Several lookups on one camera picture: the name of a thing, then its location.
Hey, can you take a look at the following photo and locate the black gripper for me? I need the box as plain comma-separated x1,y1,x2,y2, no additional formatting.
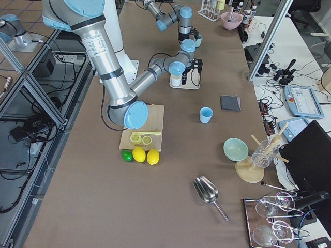
179,29,202,41
181,58,203,85

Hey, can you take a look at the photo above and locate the green cup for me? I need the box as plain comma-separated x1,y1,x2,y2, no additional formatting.
194,35,203,48

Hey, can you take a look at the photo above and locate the cream yellow cup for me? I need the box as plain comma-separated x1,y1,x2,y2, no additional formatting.
170,74,182,87

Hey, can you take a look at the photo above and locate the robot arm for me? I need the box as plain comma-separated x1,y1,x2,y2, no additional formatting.
42,1,195,129
134,1,202,43

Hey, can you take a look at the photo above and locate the cream rabbit tray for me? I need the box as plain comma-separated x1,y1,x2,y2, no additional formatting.
169,72,200,90

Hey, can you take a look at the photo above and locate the wine glass rack tray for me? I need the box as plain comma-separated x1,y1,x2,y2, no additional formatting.
243,190,310,247

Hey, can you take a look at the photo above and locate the metal tube in bowl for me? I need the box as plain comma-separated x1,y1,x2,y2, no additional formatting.
227,7,234,22

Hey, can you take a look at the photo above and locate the yellow plastic cup on rack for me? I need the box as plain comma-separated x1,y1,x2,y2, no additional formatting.
217,0,225,10

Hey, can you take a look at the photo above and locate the blue cup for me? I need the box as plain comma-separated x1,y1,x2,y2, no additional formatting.
200,107,214,124

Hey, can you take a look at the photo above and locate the pink bowl with ice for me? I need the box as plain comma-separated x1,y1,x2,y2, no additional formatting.
221,12,243,30

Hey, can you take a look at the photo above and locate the grey folded cloth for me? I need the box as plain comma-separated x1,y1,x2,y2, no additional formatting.
220,95,241,112

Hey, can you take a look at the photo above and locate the black headset device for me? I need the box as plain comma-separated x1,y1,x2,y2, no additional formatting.
244,43,270,76

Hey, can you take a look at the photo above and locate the yellow toy knife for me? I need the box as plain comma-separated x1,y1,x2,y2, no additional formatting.
132,131,161,136

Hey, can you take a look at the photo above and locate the bamboo cutting board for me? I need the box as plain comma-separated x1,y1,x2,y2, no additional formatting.
119,105,164,152

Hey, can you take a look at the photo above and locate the lemon slice lower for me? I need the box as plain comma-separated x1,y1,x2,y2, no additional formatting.
142,135,153,146

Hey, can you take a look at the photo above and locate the lemon slice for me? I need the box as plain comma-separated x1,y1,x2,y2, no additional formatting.
142,135,153,146
130,134,142,145

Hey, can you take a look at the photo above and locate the lemon slice upper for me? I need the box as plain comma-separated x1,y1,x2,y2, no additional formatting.
130,134,142,145

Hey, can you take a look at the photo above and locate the whole lemon outer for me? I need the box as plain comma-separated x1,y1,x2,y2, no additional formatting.
146,149,160,165

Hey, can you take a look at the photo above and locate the green bowl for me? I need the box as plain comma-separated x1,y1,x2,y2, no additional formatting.
223,138,249,162

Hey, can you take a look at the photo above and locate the whole lemon near lime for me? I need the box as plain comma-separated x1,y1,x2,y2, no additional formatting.
132,147,146,163

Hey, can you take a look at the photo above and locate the green lime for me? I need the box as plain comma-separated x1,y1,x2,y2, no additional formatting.
121,150,133,162

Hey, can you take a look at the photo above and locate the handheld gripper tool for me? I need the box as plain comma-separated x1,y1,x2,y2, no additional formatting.
273,59,296,86

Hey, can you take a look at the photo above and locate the glass cup on stand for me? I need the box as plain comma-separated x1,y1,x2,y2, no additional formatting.
251,140,280,168

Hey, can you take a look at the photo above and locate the wooden mug tree stand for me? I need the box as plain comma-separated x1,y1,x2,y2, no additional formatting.
235,123,289,183

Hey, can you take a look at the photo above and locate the metal scoop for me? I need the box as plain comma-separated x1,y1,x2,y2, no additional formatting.
193,176,229,221

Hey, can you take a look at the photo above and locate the teach pendant front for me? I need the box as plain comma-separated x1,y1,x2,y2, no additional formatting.
284,85,325,119

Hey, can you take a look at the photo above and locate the teach pendant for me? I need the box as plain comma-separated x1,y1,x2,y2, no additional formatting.
284,85,325,119
278,116,309,142

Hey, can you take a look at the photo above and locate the teach pendant rear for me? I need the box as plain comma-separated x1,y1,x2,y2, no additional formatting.
278,116,309,142

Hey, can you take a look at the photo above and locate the black monitor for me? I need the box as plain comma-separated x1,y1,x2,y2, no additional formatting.
280,120,330,192

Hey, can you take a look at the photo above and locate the white wire dish rack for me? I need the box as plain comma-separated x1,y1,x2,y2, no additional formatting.
198,0,221,22

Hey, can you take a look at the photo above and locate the aluminium frame post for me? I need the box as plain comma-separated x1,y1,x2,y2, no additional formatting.
247,0,293,82

